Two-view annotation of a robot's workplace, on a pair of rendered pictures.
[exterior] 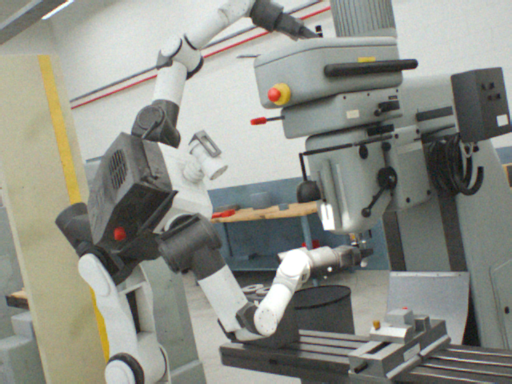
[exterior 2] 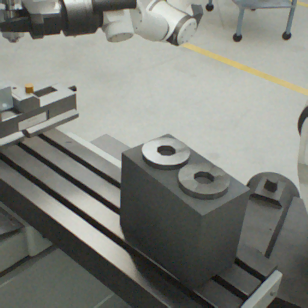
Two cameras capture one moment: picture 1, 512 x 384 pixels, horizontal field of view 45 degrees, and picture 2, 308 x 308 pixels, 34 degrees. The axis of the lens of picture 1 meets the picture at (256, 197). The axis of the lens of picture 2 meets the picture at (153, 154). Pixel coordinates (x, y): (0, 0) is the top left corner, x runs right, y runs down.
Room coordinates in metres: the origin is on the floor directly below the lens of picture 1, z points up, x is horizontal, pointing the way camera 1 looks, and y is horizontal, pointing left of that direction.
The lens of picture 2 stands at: (2.97, -0.08, 1.63)
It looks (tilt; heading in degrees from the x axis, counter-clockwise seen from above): 35 degrees down; 174
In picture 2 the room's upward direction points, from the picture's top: 4 degrees clockwise
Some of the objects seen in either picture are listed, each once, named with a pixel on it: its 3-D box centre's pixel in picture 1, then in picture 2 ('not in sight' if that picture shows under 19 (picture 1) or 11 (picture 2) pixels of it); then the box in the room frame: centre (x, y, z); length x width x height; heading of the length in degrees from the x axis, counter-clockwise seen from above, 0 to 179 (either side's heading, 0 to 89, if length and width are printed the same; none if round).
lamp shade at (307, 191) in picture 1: (307, 190); not in sight; (1.79, -0.15, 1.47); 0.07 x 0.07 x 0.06
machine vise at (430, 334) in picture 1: (398, 341); (9, 109); (1.83, -0.34, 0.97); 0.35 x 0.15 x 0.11; 132
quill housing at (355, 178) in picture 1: (348, 179); not in sight; (1.92, -0.29, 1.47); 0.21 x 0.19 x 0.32; 44
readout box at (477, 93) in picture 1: (483, 104); not in sight; (1.89, -0.74, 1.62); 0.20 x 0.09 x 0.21; 134
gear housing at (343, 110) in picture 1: (342, 113); not in sight; (1.95, -0.32, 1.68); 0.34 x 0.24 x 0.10; 134
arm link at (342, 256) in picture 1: (334, 259); (54, 18); (1.89, -0.20, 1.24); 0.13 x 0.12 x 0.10; 19
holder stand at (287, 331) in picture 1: (265, 314); (179, 205); (2.25, 0.06, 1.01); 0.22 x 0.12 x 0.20; 36
